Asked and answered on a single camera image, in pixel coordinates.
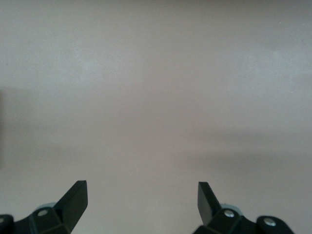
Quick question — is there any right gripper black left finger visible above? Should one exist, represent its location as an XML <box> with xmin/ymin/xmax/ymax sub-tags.
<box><xmin>0</xmin><ymin>180</ymin><xmax>88</xmax><ymax>234</ymax></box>

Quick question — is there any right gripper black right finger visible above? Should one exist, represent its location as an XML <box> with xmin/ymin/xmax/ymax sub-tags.
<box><xmin>194</xmin><ymin>181</ymin><xmax>295</xmax><ymax>234</ymax></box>

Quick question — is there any brown paper table cover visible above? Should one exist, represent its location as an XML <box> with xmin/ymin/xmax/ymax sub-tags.
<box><xmin>0</xmin><ymin>0</ymin><xmax>312</xmax><ymax>234</ymax></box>

